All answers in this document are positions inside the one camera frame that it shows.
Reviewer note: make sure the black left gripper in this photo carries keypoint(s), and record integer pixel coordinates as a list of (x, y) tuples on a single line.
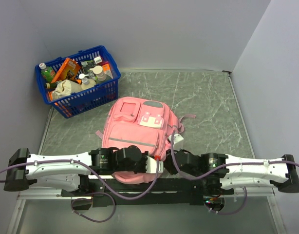
[(143, 169)]

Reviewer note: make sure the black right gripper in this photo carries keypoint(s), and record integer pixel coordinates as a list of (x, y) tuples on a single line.
[(168, 163)]

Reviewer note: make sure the pink student backpack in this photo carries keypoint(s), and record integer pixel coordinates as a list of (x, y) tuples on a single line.
[(148, 124)]

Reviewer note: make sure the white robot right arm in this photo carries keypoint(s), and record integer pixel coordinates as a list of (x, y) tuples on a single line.
[(218, 173)]

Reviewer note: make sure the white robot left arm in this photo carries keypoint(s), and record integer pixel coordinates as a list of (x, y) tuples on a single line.
[(26, 169)]

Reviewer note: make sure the beige cloth bag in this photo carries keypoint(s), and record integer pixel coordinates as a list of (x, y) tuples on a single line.
[(65, 88)]

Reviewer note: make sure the grey pump bottle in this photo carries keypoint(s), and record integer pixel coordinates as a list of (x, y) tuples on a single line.
[(100, 75)]

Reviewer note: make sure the cream lotion bottle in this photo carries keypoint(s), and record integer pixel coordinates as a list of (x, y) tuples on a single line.
[(86, 82)]

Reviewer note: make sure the blue plastic shopping basket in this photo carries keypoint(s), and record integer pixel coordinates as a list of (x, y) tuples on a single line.
[(77, 103)]

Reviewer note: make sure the pink carton box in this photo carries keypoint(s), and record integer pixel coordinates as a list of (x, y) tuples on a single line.
[(106, 68)]

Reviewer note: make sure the black packaged box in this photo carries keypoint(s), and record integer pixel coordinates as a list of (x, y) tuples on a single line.
[(86, 65)]

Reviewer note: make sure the orange snack box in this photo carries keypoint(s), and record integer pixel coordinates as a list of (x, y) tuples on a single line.
[(68, 71)]

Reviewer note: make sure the green drink bottle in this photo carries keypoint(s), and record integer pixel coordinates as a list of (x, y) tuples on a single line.
[(47, 72)]

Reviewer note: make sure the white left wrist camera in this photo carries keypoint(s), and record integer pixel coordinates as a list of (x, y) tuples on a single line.
[(152, 166)]

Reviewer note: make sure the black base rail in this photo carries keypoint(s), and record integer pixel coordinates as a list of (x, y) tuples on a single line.
[(174, 190)]

